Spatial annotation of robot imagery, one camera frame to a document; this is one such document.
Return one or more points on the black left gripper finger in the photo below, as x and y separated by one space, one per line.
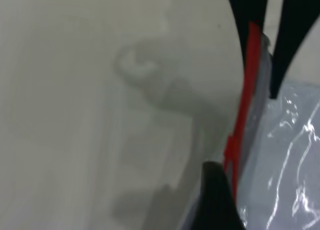
217 202

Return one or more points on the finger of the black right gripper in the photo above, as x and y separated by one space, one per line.
287 27
246 7

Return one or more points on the clear plastic red-zip bag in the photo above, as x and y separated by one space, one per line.
252 65

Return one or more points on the red zipper slider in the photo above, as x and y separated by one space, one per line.
231 150

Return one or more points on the white paper stack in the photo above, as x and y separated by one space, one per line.
287 165

